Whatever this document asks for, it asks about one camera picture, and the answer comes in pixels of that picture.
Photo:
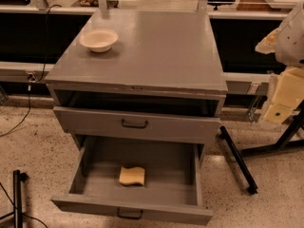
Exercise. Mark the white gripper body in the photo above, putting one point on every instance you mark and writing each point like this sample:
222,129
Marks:
291,42

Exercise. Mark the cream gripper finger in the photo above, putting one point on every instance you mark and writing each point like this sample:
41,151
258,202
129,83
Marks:
268,44

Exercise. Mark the yellow sponge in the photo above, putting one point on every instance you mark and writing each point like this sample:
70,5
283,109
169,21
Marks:
132,176

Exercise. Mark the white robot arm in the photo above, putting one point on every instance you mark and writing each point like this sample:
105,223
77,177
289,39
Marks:
290,42

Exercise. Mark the grey drawer cabinet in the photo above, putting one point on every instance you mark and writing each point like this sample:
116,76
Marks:
164,62

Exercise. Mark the grey open lower drawer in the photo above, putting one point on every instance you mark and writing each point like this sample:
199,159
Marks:
171,190

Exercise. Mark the grey closed upper drawer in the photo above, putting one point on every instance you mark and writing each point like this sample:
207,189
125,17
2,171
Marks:
161,127

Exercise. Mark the black stand right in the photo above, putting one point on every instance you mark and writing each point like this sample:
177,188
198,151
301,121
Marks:
284,143

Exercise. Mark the black stand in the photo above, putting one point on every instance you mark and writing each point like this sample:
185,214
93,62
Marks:
284,143
16,213

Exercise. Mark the white bowl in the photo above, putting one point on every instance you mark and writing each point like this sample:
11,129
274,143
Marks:
99,39

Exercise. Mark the black stand left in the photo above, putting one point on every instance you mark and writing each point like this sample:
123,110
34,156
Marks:
16,213

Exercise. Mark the black upper drawer handle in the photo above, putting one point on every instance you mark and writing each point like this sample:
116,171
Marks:
126,124

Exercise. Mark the black drawer handle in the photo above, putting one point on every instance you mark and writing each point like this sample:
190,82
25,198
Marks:
129,214
126,124

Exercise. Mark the black lower drawer handle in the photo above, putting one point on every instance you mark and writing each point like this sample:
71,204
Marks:
129,214

